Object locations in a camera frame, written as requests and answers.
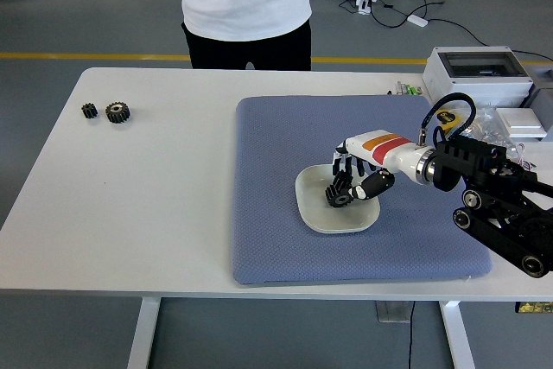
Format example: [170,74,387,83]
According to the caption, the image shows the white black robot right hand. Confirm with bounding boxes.
[330,129,423,201]

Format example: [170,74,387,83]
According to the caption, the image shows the large black gear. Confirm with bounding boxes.
[105,101,132,124]
[324,185,356,209]

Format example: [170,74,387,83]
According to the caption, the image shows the white square dish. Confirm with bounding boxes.
[295,164,382,234]

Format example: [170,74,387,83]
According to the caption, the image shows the dark grey box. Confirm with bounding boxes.
[520,67,553,141]

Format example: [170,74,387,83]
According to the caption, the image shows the small green terminal connectors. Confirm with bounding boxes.
[385,80,425,97]

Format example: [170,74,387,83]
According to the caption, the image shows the blue-grey quilted mat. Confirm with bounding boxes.
[230,95,494,287]

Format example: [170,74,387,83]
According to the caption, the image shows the bag of metal parts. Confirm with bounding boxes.
[470,107,519,145]

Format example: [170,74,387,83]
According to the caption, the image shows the white chargers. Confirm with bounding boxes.
[354,0,381,16]

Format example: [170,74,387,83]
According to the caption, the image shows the white table leg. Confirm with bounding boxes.
[126,297,162,369]
[439,301,476,369]

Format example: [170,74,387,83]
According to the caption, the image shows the yellow black label strip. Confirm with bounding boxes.
[514,301,553,314]

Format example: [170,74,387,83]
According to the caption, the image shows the grey electrical enclosure box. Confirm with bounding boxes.
[422,45,535,111]

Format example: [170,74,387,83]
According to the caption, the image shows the white switch panel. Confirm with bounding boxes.
[495,107,546,141]

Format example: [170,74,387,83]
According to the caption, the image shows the long black floor cable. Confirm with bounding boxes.
[427,17,553,63]

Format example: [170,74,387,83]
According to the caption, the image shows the thin red white wires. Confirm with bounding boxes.
[516,143,537,171]

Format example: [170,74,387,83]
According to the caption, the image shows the grey bracket under table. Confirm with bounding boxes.
[374,301,412,324]

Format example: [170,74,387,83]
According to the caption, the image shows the black cable under table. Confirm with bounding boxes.
[407,301,416,369]

